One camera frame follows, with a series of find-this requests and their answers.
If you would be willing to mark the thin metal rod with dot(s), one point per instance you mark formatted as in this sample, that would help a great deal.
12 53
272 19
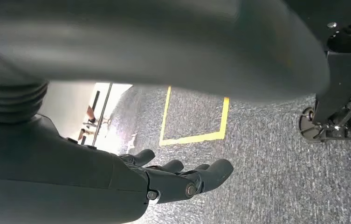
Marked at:
102 112

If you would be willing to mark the yellow floor tape square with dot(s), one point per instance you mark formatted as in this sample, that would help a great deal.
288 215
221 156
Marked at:
193 138

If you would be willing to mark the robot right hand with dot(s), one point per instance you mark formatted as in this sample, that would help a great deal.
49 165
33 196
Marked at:
55 179

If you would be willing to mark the grey robot body shell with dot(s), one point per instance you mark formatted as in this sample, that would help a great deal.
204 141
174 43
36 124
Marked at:
163 46

